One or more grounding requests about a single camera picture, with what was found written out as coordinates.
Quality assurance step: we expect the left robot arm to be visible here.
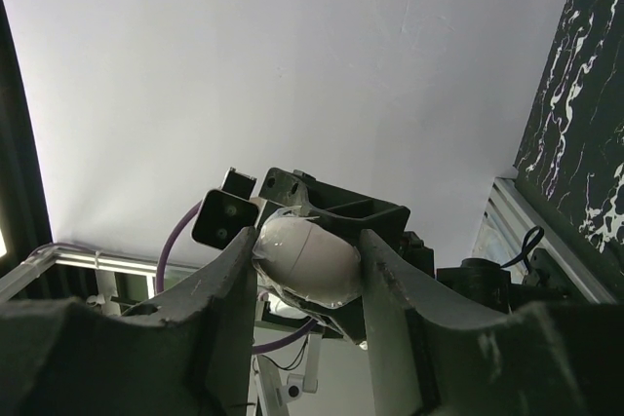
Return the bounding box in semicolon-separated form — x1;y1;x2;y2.
253;168;572;344

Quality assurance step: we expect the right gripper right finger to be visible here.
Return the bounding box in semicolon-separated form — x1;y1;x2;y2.
359;230;623;415

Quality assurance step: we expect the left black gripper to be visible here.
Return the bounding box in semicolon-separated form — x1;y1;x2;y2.
256;167;435;344

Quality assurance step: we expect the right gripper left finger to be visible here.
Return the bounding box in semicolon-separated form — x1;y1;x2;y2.
1;228;257;415

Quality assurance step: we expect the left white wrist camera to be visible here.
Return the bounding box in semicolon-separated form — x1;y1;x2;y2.
191;168;259;250

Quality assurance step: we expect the white earbuds charging case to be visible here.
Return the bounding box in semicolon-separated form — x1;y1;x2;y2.
253;207;362;309

